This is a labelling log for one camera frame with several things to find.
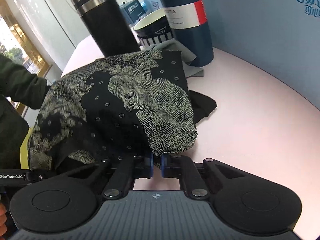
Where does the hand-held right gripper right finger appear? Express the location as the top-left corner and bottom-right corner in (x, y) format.
(161, 154), (252, 201)

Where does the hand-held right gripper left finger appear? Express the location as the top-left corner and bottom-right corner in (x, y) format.
(62, 153), (154, 201)

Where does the black snakeskin print garment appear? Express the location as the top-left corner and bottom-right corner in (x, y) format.
(27, 49), (198, 172)

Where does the person's left hand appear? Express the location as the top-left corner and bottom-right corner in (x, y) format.
(0, 201), (8, 234)

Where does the yellow seat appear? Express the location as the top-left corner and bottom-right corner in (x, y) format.
(19, 127), (34, 170)

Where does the person's dark green jacket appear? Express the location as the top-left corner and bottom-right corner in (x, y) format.
(0, 97), (31, 170)

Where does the black cloth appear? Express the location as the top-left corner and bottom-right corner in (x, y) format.
(188, 89), (217, 126)

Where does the grey cloth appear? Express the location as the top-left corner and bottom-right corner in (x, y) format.
(145, 38), (205, 77)

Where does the navy striped cup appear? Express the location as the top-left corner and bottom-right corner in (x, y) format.
(132, 10), (175, 48)

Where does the dark blue labelled tube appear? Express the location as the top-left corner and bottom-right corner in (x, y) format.
(152, 0), (214, 67)

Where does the black steel-ringed thermos flask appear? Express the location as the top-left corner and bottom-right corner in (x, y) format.
(70, 0), (141, 57)

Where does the small dark blue box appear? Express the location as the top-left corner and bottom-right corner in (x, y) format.
(120, 0), (147, 26)

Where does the white cylindrical floor appliance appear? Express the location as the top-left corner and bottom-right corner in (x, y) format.
(12, 0), (77, 79)

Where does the light blue backdrop board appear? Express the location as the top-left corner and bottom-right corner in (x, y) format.
(134, 0), (320, 110)

